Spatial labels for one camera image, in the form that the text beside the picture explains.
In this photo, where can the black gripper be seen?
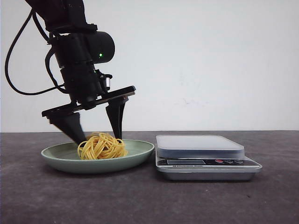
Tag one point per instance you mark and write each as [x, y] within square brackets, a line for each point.
[87, 88]

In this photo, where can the yellow vermicelli noodle bundle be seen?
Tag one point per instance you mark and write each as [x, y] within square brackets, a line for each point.
[101, 146]

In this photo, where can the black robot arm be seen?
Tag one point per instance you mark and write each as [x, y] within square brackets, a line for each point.
[78, 46]

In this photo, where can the light green round plate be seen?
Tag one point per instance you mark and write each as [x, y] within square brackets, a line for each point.
[64, 157]

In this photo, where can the silver digital kitchen scale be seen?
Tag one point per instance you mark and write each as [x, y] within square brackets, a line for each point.
[204, 158]

